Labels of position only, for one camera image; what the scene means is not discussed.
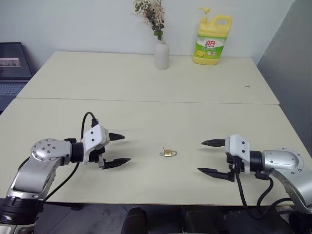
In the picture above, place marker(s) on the small brass padlock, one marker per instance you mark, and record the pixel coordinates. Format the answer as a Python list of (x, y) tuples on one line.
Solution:
[(169, 153)]

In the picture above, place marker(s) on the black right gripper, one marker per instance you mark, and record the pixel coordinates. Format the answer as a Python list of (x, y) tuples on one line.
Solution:
[(234, 163)]

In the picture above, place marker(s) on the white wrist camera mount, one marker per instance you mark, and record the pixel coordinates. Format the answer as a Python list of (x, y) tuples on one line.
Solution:
[(240, 148), (93, 137)]

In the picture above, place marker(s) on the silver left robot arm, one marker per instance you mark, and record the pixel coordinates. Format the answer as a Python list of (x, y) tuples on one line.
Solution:
[(44, 158)]

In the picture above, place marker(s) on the white ceramic vase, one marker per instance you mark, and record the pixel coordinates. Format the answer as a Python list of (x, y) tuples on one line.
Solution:
[(161, 56)]

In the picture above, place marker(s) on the yellow detergent pump bottle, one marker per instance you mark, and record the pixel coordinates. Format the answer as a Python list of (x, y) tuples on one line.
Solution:
[(209, 41)]

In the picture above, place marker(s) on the dark open laptop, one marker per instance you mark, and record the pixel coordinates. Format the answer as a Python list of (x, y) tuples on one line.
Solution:
[(12, 70)]

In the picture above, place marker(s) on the dried flower bunch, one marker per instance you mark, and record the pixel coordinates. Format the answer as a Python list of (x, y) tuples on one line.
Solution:
[(151, 14)]

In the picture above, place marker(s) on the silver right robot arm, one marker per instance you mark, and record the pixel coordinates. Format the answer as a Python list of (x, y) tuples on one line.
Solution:
[(282, 161)]

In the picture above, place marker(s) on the dark rounded shape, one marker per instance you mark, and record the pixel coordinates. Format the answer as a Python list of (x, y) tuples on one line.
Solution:
[(135, 221)]

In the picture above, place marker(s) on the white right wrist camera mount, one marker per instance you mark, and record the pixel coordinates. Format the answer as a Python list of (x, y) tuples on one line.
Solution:
[(240, 148)]

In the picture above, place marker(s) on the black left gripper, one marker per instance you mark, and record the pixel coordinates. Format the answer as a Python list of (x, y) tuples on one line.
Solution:
[(95, 156)]

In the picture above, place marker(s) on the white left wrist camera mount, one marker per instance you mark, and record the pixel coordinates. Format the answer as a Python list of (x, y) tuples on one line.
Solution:
[(93, 137)]

